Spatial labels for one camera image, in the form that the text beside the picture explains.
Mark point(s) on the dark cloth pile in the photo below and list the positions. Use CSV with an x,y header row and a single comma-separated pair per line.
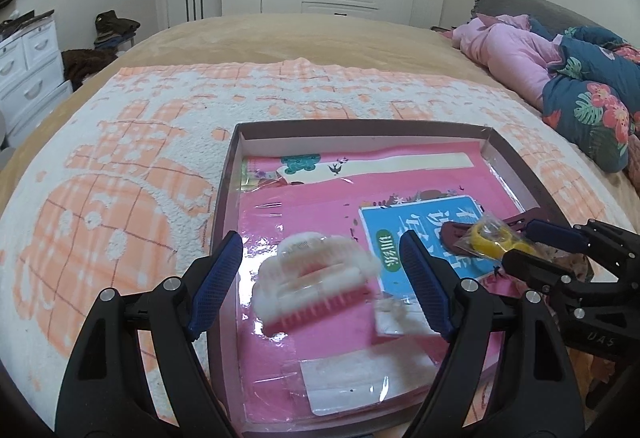
x,y
85,65

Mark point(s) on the peach and white blanket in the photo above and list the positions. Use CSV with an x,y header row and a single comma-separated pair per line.
x,y
125,157

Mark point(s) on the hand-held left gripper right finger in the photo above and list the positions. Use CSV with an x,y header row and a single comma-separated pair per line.
x,y
425,287

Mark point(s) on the brown hair claw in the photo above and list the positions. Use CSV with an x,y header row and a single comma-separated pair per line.
x,y
454,238

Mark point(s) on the white drawer cabinet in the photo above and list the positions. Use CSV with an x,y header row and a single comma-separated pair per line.
x,y
27,67

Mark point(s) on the floral blue quilt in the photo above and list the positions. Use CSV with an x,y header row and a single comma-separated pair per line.
x,y
595,102

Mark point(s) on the pink quilt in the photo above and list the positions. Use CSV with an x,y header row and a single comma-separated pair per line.
x,y
510,57

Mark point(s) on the small clear packet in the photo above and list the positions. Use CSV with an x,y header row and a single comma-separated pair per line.
x,y
397,315

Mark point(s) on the white hair claw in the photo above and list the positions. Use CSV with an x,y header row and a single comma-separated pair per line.
x,y
300,278

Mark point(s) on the shallow cardboard box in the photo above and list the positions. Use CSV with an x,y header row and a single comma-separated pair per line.
x,y
225,198

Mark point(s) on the bed with tan cover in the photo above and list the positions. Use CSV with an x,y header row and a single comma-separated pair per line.
x,y
300,35

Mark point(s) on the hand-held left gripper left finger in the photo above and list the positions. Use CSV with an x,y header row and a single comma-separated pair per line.
x,y
217,282

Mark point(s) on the grey quilted headboard cushion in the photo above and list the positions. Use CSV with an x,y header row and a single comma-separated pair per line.
x,y
525,2

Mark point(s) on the pink plastic packet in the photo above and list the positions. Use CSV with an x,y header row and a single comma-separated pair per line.
x,y
300,218

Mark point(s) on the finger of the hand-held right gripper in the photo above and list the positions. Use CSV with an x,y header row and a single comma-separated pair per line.
x,y
549,233
525,263

